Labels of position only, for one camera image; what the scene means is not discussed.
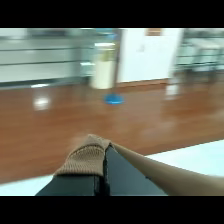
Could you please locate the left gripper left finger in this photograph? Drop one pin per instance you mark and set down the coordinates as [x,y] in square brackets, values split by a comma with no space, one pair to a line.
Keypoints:
[70,186]

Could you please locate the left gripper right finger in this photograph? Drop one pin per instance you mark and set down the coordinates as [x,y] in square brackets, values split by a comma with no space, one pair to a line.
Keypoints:
[128,176]

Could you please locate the tan knitted garment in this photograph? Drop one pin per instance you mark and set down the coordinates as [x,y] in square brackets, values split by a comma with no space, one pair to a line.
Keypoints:
[87,156]

